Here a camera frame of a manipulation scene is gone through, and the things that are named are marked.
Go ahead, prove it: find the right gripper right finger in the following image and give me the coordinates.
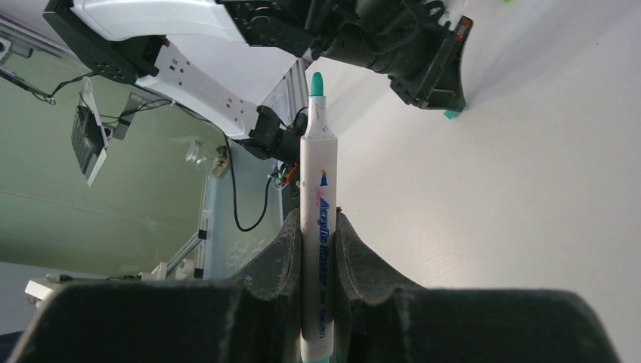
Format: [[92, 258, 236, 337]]
[[334, 213, 619, 362]]

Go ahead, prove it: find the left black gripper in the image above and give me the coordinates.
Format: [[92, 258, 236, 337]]
[[320, 1, 474, 112]]

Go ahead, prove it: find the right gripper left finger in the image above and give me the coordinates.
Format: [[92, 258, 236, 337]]
[[5, 211, 301, 362]]

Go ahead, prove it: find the teal marker cap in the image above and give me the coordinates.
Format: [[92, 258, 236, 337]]
[[444, 110, 460, 120]]

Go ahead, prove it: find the white marker blue end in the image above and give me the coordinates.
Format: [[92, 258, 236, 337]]
[[300, 72, 338, 362]]

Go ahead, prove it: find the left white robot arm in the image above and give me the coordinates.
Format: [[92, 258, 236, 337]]
[[42, 1, 473, 154]]

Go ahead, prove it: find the left controller board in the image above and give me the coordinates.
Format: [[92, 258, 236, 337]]
[[268, 161, 299, 190]]

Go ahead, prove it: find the aluminium frame rail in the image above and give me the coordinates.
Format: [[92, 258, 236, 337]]
[[150, 60, 311, 281]]

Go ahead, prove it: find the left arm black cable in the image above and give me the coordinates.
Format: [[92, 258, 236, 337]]
[[220, 130, 274, 234]]

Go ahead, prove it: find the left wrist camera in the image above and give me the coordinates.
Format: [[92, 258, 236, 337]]
[[71, 76, 109, 187]]

